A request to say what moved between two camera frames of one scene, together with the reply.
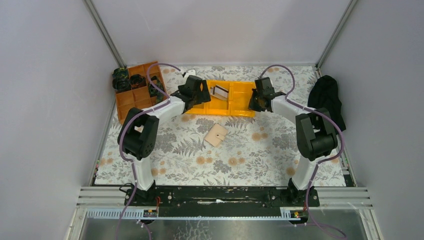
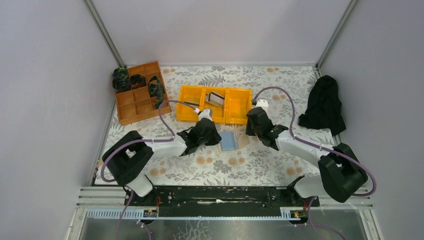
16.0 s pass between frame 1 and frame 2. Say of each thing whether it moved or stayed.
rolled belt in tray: stayed
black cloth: stayed
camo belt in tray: stayed
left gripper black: moved
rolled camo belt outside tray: stayed
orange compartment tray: stayed
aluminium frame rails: stayed
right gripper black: moved
